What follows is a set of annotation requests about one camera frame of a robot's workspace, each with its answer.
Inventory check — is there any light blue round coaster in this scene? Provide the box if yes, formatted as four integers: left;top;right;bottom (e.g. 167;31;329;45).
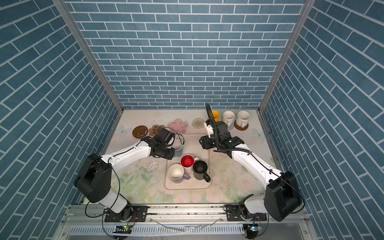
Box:
228;123;235;131

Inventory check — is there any cork paw print coaster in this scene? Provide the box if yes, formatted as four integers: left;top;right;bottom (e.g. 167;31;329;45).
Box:
148;125;165;137

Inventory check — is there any light blue mug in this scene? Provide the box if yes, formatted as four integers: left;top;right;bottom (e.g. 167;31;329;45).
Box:
172;139;183;157

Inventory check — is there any yellow mug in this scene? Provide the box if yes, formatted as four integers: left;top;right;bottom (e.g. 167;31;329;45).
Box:
212;111;220;122

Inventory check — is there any brown round coaster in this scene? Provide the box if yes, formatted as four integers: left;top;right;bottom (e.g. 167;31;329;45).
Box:
234;122;249;131
132;125;149;139

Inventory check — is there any white speckled mug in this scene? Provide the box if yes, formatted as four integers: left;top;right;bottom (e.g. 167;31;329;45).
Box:
236;111;251;127

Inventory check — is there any pink flower coaster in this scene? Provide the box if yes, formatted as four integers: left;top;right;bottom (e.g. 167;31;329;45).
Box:
167;119;189;134

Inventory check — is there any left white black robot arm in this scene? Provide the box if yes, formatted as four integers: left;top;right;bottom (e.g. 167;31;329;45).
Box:
74;128;175;222

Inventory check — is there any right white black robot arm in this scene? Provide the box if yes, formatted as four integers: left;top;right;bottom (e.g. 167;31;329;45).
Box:
199;120;302;222

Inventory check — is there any beige plastic tray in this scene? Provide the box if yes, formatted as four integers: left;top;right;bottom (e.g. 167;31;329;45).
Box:
165;134;211;190

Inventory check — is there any red mug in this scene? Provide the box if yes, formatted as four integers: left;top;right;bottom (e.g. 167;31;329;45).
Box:
180;155;199;175

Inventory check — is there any black mug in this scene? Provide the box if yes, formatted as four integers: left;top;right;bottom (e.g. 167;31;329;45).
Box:
193;160;211;183

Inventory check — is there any white mug purple handle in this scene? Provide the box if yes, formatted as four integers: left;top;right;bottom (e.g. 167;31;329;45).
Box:
168;164;191;182

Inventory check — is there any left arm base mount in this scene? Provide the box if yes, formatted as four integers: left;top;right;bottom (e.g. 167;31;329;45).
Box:
104;206;149;223

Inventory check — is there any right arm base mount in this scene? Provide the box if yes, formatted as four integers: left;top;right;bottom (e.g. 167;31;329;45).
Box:
223;204;267;222

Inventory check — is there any aluminium front rail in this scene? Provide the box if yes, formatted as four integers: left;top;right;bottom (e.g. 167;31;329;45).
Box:
61;202;310;226

